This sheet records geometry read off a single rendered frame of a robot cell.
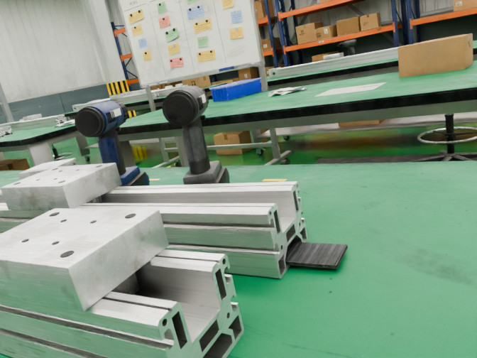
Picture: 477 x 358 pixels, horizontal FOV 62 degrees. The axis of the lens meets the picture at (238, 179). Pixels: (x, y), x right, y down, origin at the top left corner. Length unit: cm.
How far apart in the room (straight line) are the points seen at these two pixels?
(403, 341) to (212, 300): 16
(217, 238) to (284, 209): 9
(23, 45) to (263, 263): 1368
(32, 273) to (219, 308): 16
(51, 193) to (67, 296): 33
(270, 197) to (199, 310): 20
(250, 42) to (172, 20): 86
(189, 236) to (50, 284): 20
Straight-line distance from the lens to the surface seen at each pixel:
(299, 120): 194
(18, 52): 1390
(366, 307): 42
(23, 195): 72
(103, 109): 84
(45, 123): 435
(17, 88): 1368
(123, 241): 37
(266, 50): 1117
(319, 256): 49
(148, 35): 422
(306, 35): 1067
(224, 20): 364
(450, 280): 46
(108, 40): 909
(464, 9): 958
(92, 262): 35
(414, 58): 226
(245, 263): 48
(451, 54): 222
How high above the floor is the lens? 103
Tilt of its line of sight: 16 degrees down
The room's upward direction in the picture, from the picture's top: 12 degrees counter-clockwise
